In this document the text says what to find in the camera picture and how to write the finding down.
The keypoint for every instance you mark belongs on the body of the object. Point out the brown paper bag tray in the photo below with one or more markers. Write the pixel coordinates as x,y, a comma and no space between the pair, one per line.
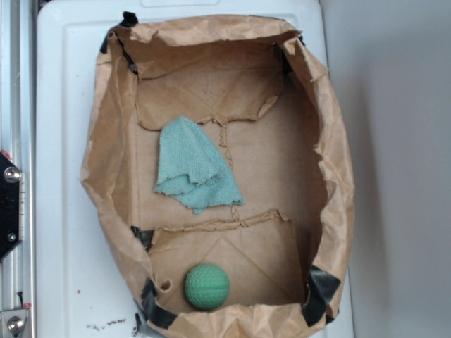
268,106

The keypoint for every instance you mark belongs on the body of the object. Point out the green dimpled ball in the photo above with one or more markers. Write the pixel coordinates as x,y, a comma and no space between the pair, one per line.
207,286

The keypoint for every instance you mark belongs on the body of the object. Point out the black mounting bracket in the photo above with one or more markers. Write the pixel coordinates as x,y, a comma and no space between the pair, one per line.
9,206

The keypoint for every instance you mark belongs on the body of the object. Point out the light blue cloth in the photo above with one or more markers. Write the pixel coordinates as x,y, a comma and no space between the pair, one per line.
191,169

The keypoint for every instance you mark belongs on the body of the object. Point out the aluminium frame rail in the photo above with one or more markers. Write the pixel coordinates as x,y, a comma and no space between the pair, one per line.
18,94

